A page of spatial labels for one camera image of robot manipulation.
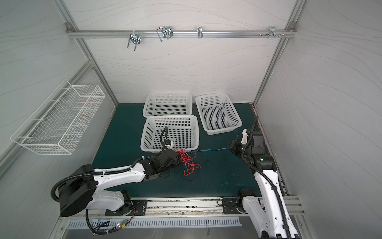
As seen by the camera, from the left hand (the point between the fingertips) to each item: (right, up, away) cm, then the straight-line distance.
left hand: (182, 155), depth 84 cm
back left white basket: (-16, +33, +34) cm, 50 cm away
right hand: (+27, +10, -8) cm, 30 cm away
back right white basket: (+25, +25, +30) cm, 47 cm away
